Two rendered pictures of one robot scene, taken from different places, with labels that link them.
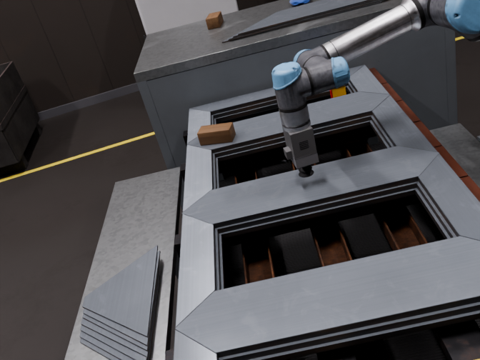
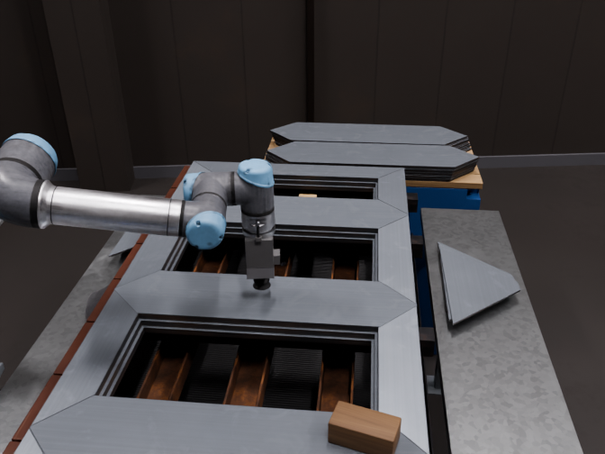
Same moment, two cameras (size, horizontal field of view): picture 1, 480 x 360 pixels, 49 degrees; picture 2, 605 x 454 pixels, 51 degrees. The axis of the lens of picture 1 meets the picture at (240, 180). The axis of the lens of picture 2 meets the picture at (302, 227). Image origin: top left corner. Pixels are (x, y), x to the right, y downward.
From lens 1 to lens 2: 2.50 m
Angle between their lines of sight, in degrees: 120
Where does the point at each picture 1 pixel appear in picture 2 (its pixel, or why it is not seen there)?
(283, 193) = (293, 293)
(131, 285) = (469, 287)
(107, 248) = (537, 368)
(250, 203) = (333, 293)
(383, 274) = not seen: hidden behind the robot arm
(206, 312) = (384, 218)
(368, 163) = (186, 299)
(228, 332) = (369, 205)
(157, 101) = not seen: outside the picture
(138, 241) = (491, 364)
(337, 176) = (228, 295)
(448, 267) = not seen: hidden behind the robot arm
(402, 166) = (160, 285)
